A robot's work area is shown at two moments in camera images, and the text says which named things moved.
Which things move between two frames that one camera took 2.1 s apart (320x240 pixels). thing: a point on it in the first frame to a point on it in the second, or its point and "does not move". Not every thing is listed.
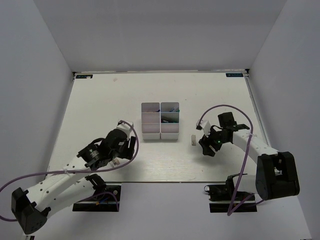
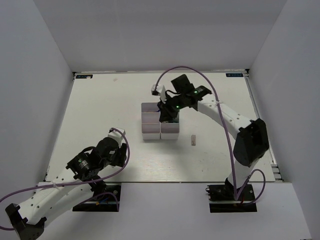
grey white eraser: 193,140 does not move
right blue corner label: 234,75 does not move
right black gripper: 205,142 to 166,114
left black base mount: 106,198 does not move
